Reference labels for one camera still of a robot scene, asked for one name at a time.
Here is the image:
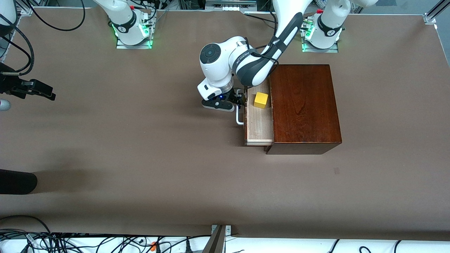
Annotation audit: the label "yellow cube block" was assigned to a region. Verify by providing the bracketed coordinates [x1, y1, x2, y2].
[254, 92, 269, 109]

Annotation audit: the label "wooden drawer with white handle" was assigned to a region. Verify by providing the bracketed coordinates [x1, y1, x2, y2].
[236, 76, 275, 146]

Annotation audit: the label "dark brown wooden cabinet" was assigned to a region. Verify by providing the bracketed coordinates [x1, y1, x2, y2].
[264, 64, 342, 155]

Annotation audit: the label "black ribbed cylinder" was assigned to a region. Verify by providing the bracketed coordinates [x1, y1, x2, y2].
[0, 169, 38, 195]

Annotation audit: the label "white power strip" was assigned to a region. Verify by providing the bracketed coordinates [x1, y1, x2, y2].
[206, 0, 257, 11]

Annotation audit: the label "aluminium frame profile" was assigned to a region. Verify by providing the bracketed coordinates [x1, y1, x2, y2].
[14, 0, 48, 16]

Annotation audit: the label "thick black table cable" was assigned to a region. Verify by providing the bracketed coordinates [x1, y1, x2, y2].
[244, 12, 276, 24]

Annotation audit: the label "black cable loop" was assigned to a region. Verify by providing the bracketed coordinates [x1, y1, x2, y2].
[0, 215, 54, 243]

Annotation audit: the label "aluminium profile post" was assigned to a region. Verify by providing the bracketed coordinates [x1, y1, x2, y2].
[202, 224, 232, 253]

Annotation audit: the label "tangled black cables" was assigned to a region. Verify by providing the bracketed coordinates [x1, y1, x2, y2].
[0, 228, 211, 253]

